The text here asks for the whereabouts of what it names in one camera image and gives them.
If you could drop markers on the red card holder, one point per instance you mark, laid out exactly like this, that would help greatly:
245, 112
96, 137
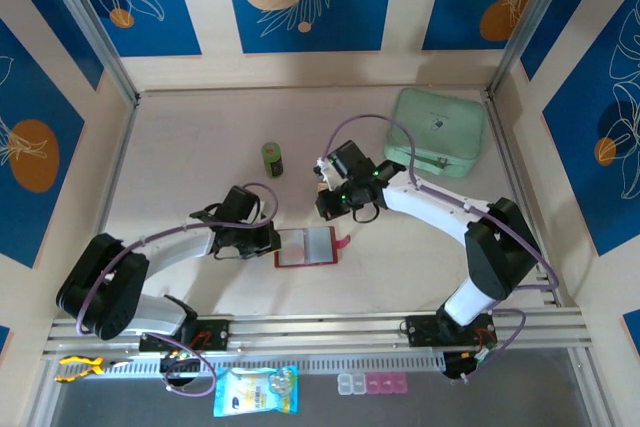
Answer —
312, 247

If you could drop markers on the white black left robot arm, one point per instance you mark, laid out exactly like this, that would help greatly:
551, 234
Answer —
180, 247

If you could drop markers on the green cylindrical can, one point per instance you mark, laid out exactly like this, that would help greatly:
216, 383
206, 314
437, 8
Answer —
273, 159

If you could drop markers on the mint green zip pouch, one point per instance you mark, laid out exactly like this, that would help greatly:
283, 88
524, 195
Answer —
440, 122

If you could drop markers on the blue snack packet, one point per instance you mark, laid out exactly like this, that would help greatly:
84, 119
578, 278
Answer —
255, 392

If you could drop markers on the clear small pill box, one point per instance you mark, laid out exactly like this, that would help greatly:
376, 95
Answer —
358, 383
344, 383

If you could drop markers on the pink small pill box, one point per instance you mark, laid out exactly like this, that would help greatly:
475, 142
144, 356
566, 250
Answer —
400, 383
373, 383
387, 383

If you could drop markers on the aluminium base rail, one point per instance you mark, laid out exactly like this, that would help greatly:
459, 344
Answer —
320, 329

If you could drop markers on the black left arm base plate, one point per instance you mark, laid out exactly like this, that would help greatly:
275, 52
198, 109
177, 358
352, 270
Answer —
215, 334

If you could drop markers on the aluminium table side rail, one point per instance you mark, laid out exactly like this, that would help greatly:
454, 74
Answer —
111, 197
506, 147

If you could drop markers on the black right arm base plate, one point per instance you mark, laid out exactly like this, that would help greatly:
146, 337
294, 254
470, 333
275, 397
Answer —
422, 331

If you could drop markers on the aluminium frame post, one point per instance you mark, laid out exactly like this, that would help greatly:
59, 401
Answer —
92, 27
531, 22

